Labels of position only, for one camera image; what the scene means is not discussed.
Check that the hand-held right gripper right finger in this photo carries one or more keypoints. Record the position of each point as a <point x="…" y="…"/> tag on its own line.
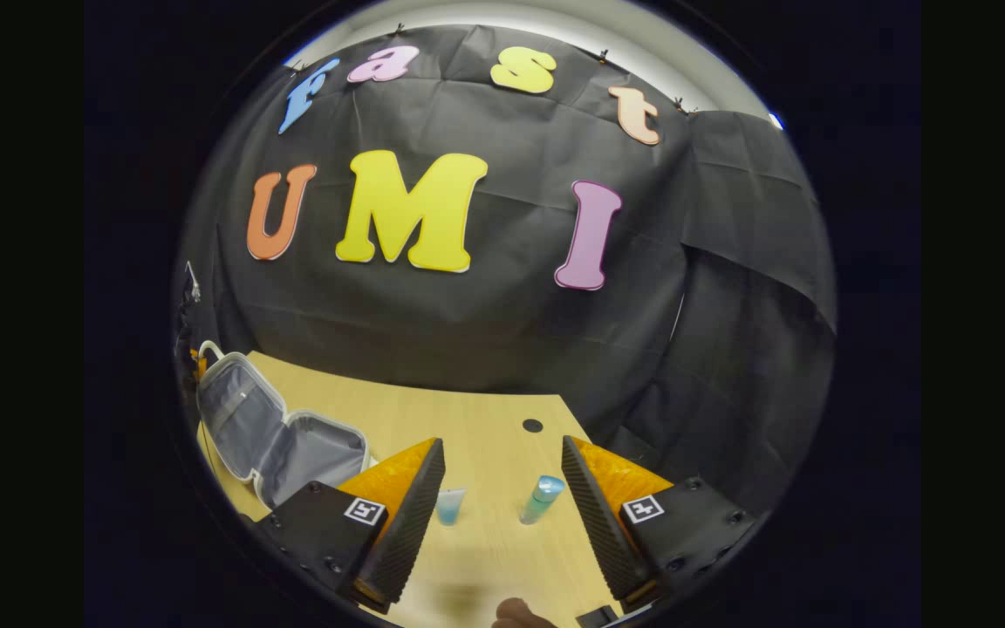
<point x="598" y="523"/>

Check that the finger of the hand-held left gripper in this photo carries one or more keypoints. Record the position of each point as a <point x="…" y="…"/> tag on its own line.
<point x="198" y="364"/>

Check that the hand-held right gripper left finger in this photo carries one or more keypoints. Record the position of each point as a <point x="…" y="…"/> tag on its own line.
<point x="411" y="523"/>

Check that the small light blue tube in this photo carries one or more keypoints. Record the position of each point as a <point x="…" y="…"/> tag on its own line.
<point x="450" y="508"/>

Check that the turquoise bottle with blue cap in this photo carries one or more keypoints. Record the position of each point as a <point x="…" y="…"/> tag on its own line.
<point x="542" y="499"/>

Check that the white suitcase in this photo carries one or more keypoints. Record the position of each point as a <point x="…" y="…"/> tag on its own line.
<point x="241" y="419"/>

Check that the ceiling light panel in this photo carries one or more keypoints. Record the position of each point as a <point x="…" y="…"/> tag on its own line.
<point x="775" y="120"/>

